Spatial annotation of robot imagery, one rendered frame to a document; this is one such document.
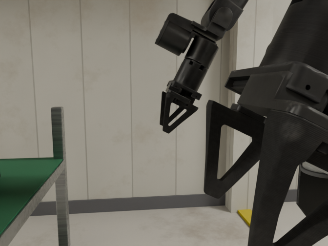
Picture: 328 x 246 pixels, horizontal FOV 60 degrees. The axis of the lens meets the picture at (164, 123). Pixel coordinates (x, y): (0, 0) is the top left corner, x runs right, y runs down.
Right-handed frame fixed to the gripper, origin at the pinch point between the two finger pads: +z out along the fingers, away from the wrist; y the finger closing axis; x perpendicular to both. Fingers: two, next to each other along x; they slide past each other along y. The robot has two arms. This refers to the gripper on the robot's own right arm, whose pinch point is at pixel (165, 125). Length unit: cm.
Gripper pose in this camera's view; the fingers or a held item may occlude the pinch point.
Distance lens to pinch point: 61.6
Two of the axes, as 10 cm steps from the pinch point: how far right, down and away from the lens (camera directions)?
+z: -4.4, 8.9, 0.8
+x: 8.9, 4.3, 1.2
